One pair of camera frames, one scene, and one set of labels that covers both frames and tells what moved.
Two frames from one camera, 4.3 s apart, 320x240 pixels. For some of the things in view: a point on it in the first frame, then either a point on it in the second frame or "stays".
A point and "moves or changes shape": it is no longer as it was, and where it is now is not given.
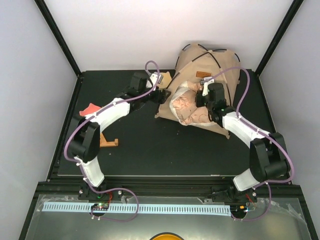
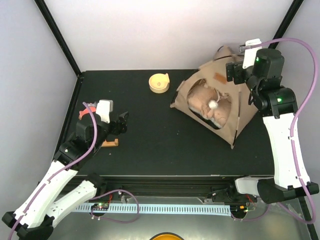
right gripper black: x=199 y=102 -> x=235 y=67
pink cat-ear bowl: x=92 y=108 stays
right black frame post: x=286 y=21 stays
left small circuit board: x=100 y=206 stays
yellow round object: x=166 y=236 stays
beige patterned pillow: x=183 y=103 moves or changes shape
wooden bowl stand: x=103 y=143 stays
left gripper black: x=162 y=98 -> x=117 y=130
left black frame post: x=59 y=37 stays
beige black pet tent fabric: x=196 y=63 moves or changes shape
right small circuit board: x=240 y=208 stays
